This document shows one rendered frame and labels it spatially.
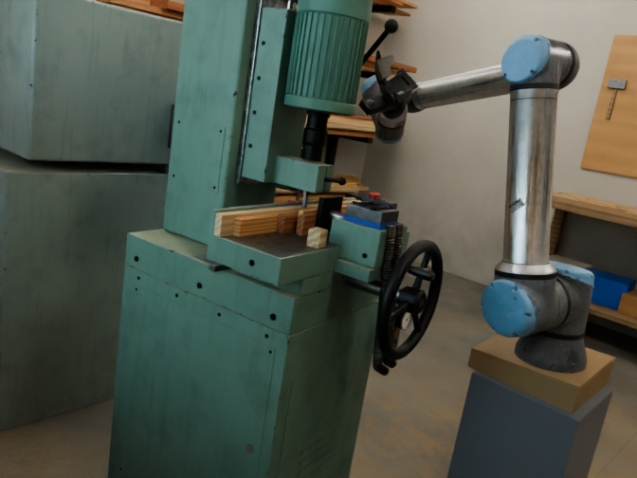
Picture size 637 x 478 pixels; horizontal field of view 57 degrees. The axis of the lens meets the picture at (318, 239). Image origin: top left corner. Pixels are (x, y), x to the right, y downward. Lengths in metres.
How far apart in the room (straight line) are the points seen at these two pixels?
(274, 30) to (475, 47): 3.59
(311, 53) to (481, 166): 3.54
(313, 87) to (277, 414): 0.76
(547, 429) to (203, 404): 0.89
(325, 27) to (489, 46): 3.59
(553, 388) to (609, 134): 3.01
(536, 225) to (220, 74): 0.87
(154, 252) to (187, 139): 0.31
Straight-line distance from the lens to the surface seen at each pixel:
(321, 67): 1.39
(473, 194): 4.86
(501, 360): 1.72
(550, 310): 1.56
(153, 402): 1.70
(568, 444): 1.69
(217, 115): 1.54
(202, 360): 1.51
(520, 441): 1.74
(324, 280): 1.35
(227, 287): 1.40
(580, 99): 4.59
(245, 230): 1.33
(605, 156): 4.48
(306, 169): 1.45
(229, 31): 1.54
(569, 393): 1.67
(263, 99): 1.49
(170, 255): 1.53
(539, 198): 1.52
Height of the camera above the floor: 1.22
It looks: 13 degrees down
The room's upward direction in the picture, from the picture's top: 9 degrees clockwise
